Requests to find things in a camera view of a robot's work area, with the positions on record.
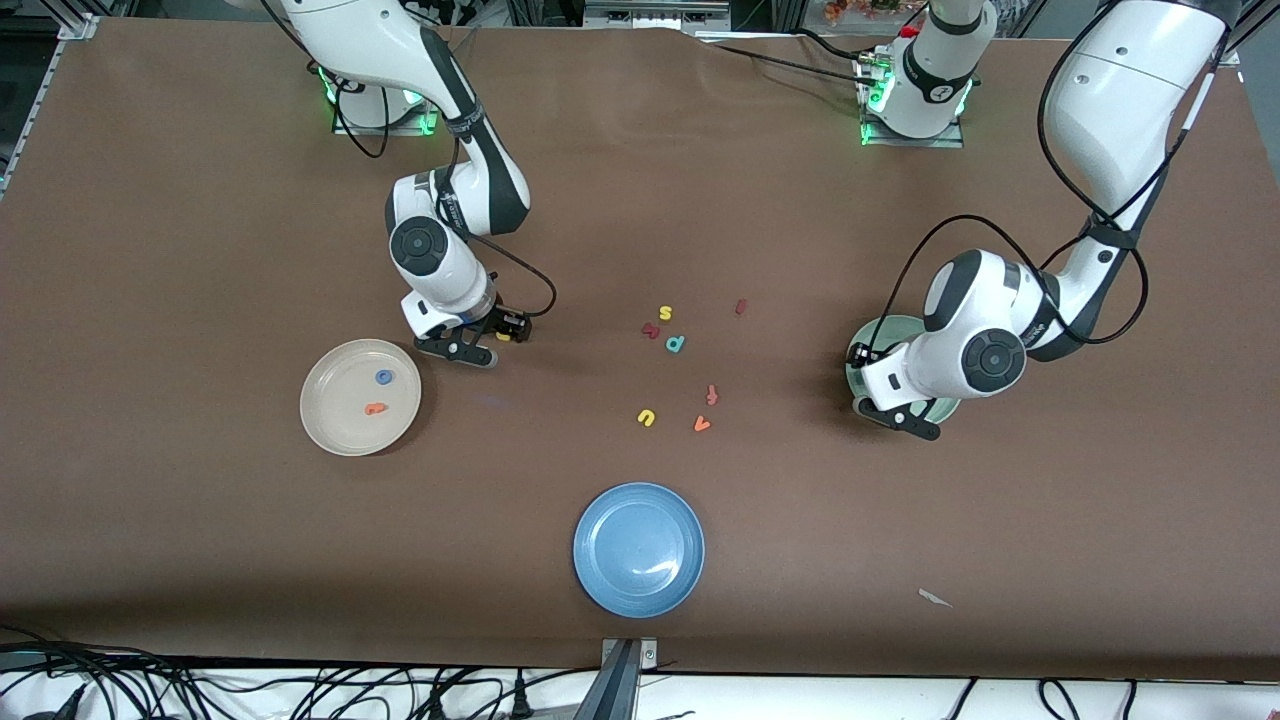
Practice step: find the green plate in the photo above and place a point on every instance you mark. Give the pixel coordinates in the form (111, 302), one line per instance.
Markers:
(885, 330)

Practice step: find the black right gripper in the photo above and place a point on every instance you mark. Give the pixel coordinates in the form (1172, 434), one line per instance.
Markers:
(499, 319)

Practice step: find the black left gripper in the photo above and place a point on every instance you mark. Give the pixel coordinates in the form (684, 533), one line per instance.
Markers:
(855, 362)

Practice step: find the blue plate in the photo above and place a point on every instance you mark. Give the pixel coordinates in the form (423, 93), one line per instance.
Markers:
(638, 550)

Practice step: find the grey equipment box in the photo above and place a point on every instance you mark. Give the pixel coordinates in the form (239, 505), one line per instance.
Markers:
(655, 14)

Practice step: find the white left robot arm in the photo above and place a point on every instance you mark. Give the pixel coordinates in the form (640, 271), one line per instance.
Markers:
(1110, 100)

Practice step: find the aluminium table corner bracket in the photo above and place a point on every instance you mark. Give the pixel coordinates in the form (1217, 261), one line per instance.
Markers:
(78, 26)
(1228, 55)

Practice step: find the colourful floral object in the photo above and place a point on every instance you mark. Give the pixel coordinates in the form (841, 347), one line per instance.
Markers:
(860, 9)

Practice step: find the beige plate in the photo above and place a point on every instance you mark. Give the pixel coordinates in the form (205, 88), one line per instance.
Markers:
(340, 420)

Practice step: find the white paper scrap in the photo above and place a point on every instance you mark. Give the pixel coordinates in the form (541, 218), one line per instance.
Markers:
(933, 597)

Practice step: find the brown table cover sheet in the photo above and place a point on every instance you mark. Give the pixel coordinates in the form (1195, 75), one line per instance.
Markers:
(640, 200)

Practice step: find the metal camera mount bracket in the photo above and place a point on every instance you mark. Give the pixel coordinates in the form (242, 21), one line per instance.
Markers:
(625, 660)

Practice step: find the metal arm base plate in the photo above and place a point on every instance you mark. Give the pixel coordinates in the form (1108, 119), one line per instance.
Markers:
(400, 127)
(900, 141)

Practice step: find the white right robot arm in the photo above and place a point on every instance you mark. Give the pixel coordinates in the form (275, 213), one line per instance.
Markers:
(350, 40)

